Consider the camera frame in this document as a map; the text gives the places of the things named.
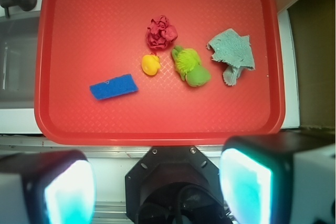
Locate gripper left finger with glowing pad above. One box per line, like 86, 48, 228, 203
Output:
1, 150, 96, 223

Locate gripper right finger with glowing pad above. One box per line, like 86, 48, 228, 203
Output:
219, 131, 335, 223

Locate blue cloth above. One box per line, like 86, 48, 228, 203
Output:
89, 74, 139, 100

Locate grey-green cloth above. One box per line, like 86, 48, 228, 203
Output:
206, 28, 255, 86

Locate crumpled red cloth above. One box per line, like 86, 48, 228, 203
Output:
145, 15, 178, 50

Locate red plastic tray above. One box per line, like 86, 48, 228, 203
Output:
34, 0, 285, 146

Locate green fuzzy toy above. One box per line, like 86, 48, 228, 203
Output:
171, 46, 212, 87

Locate yellow rubber duck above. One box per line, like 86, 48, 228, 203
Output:
141, 54, 161, 76

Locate white sink basin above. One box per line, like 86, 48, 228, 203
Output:
1, 12, 41, 135

